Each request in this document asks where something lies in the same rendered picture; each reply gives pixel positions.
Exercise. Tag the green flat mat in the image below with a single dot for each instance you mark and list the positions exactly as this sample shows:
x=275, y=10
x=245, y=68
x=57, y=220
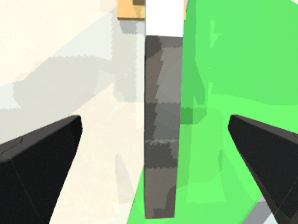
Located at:
x=239, y=57

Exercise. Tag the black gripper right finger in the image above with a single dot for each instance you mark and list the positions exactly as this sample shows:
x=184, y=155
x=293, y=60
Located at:
x=271, y=154

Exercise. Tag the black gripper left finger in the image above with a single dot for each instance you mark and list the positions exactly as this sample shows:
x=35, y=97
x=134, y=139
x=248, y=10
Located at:
x=33, y=170

